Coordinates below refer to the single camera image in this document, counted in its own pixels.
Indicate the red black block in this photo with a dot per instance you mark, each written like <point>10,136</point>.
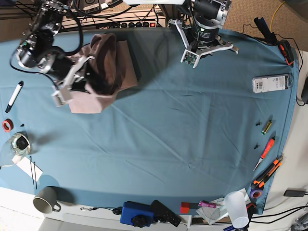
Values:
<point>186,207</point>

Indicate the white black marker pen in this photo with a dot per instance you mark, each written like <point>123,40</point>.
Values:
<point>14,96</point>

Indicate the blue table cloth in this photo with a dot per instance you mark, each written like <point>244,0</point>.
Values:
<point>182,134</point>

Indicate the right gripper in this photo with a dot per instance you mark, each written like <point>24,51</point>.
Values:
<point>58,69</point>

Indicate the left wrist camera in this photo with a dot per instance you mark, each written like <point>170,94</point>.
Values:
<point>62,95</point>

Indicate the white paper card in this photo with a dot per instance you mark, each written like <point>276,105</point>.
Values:
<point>24,165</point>

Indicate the yellow green battery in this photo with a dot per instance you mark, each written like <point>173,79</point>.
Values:
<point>266,126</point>

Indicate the black cable tie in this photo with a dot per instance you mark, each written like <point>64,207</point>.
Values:
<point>33,172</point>

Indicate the black red clamp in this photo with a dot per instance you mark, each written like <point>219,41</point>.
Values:
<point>286,51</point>

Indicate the black power adapter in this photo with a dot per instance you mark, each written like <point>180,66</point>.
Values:
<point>295,193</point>

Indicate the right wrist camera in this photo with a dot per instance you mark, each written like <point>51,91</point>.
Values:
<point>189,57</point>

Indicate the red tape roll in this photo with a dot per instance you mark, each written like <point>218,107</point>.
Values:
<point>7,125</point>

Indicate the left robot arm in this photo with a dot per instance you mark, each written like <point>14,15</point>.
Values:
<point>209,14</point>

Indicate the purple tape roll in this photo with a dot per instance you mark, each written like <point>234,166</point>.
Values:
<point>255,193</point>

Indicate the black remote control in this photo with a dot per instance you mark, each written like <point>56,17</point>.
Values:
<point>163,213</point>

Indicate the orange utility knife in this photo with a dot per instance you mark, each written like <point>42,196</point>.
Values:
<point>264,176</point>

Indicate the clear tape roll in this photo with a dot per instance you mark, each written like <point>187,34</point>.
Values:
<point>14,150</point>

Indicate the white power strip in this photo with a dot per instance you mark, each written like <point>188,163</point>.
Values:
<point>148,18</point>

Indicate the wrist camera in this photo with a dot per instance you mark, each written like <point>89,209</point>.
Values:
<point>62,95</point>
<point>189,57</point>

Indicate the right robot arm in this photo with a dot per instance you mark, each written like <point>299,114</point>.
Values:
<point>36,53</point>

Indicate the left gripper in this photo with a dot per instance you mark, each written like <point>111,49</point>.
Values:
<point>203,40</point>

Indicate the clear plastic package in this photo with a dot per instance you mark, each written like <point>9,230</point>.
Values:
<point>272,83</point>

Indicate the pink T-shirt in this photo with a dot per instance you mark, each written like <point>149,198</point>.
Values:
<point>110,71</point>

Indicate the orange screwdriver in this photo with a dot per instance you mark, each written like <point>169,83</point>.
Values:
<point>268,146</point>

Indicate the blue box with knob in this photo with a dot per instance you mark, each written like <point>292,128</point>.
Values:
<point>136,214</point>

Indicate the translucent plastic cup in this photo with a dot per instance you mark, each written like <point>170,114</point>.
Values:
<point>236,208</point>

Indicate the blue black clamp handle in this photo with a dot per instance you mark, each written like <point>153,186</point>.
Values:
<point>269,37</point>

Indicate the grey ceramic mug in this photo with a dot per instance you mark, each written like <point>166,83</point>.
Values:
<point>46,201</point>

